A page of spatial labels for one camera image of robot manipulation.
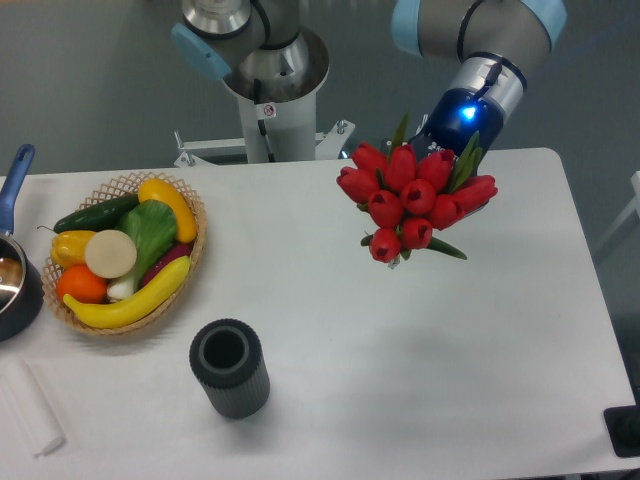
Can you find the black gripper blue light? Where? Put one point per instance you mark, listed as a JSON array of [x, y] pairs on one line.
[[466, 123]]

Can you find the red tulip bouquet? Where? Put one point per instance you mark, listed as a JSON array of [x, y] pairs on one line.
[[409, 197]]

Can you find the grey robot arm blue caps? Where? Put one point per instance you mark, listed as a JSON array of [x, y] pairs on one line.
[[497, 43]]

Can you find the dark grey ribbed vase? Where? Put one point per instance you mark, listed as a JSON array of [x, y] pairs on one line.
[[227, 359]]

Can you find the purple eggplant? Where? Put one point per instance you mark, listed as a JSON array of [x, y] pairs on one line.
[[176, 251]]

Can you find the yellow squash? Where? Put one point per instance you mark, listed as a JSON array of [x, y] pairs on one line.
[[162, 191]]

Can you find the green bok choy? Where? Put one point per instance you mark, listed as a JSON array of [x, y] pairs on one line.
[[152, 227]]

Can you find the black device at edge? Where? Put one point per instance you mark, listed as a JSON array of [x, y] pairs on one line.
[[623, 428]]

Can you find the yellow banana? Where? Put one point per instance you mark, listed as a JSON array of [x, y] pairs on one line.
[[139, 305]]

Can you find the green cucumber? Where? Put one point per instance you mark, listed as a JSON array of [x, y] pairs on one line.
[[97, 217]]

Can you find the beige round disc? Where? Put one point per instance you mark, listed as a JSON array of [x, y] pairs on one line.
[[110, 254]]

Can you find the yellow bell pepper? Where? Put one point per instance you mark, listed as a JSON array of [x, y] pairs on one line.
[[68, 248]]

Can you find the orange fruit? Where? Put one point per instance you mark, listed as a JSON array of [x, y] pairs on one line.
[[82, 284]]

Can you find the white folded cloth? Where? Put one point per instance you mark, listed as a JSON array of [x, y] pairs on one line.
[[35, 418]]

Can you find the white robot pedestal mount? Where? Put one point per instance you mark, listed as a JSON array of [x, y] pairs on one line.
[[276, 93]]

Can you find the white frame at right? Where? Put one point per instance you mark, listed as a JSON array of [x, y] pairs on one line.
[[620, 228]]

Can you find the blue handled saucepan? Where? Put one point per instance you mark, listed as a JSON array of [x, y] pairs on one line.
[[21, 286]]

